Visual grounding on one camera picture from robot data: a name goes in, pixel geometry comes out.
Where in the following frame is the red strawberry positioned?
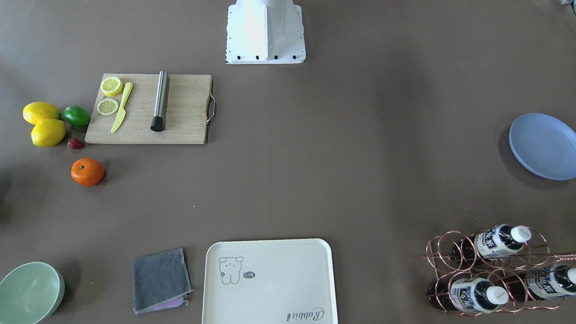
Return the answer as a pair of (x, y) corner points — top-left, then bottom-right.
(67, 138), (85, 150)

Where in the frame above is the top tea bottle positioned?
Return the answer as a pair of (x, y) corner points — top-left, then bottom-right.
(449, 224), (531, 266)

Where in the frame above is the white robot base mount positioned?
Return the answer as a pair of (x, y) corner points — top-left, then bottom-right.
(225, 0), (306, 64)

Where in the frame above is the lemon half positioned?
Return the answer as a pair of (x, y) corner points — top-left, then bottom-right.
(99, 76), (124, 97)

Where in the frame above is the wooden cutting board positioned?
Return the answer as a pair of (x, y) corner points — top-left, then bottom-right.
(85, 73), (212, 144)

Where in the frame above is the green lime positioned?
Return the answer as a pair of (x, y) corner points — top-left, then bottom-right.
(63, 105), (90, 127)

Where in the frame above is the grey folded cloth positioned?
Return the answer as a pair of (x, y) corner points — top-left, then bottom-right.
(131, 248), (193, 314)

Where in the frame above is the steel cylinder black cap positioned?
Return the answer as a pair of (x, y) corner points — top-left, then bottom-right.
(150, 70), (170, 132)

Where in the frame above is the lemon slice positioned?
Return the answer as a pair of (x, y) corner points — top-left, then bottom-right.
(96, 98), (119, 116)

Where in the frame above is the copper wire bottle rack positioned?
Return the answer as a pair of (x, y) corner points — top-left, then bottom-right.
(424, 224), (575, 316)

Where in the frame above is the yellow plastic knife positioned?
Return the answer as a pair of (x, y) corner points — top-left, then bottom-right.
(110, 82), (134, 133)

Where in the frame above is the lower yellow lemon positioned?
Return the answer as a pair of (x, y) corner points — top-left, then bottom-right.
(31, 119), (66, 147)

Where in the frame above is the blue plate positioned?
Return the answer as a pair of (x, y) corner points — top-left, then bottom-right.
(508, 113), (576, 180)

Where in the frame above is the tea bottle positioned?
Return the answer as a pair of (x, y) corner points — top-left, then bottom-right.
(427, 278), (509, 315)
(449, 224), (531, 266)
(504, 264), (576, 302)

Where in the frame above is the green bowl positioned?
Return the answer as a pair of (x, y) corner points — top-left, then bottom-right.
(0, 262), (65, 324)

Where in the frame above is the upper yellow lemon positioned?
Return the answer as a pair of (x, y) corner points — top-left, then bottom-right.
(22, 101), (60, 125)

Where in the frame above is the yellow lemon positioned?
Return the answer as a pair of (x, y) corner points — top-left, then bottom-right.
(22, 101), (60, 125)
(31, 119), (66, 147)

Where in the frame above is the orange fruit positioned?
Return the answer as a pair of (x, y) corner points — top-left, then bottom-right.
(71, 158), (105, 186)

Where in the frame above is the cream rabbit tray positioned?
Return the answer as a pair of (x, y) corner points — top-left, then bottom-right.
(202, 238), (339, 324)

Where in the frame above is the lower tea bottle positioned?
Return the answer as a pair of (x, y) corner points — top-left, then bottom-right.
(504, 264), (576, 302)
(427, 278), (509, 315)

